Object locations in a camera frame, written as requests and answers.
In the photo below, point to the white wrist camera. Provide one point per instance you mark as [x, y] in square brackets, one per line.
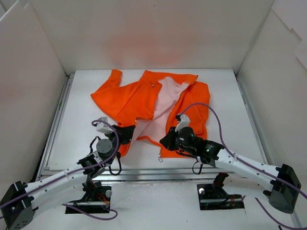
[102, 126]
[183, 121]

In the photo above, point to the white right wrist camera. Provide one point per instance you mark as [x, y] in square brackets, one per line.
[183, 121]

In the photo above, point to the aluminium table frame rail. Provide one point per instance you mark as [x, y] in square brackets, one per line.
[73, 136]

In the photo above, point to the orange jacket with pink lining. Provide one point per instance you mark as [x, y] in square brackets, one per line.
[152, 102]

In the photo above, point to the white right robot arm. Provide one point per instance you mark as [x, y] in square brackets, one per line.
[281, 184]

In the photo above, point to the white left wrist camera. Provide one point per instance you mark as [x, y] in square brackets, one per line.
[102, 126]

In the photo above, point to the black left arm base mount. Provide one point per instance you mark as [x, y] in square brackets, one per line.
[96, 199]

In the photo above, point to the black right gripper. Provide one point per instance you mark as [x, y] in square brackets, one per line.
[171, 140]

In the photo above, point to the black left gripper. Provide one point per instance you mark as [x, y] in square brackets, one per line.
[123, 133]

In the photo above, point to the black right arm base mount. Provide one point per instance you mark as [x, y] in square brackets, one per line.
[214, 197]

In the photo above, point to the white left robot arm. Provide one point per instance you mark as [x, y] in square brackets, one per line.
[23, 202]

